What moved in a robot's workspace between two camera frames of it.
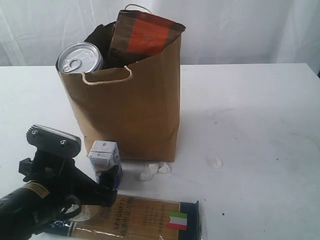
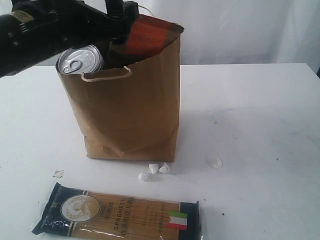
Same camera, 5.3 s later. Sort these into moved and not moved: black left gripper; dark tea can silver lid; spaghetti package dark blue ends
Moved: black left gripper
Not moved: dark tea can silver lid; spaghetti package dark blue ends
